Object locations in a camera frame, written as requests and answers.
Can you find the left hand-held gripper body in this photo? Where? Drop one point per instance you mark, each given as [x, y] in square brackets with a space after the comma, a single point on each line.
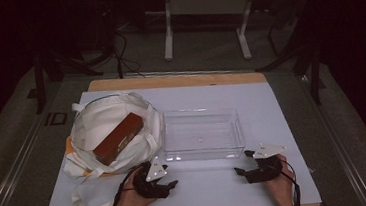
[151, 186]

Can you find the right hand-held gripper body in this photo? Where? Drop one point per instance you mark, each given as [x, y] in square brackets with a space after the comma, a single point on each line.
[265, 171]

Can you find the person's right hand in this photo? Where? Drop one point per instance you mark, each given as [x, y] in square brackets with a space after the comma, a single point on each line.
[282, 188]

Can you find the person's left hand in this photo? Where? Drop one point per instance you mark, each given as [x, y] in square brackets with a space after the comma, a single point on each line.
[129, 203]

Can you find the clear plastic container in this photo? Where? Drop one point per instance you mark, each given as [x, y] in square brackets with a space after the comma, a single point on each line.
[204, 134]

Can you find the white table mat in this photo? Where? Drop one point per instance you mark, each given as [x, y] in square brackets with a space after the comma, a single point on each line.
[272, 108]

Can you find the brown rectangular box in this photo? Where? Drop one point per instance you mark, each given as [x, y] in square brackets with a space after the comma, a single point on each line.
[117, 140]

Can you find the white cloth bag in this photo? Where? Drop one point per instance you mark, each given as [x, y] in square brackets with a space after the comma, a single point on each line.
[105, 118]

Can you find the wooden table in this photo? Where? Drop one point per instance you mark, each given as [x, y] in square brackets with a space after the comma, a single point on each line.
[175, 81]

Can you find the dark tripod stand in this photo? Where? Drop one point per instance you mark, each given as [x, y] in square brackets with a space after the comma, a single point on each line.
[314, 71]
[39, 82]

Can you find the white metal stand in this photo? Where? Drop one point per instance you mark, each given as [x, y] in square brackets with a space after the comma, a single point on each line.
[209, 5]

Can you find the metal floor rail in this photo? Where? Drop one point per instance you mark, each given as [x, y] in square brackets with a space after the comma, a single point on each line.
[338, 143]
[13, 173]

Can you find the black floor bracket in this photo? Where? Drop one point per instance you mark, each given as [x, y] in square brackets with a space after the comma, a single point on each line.
[56, 118]

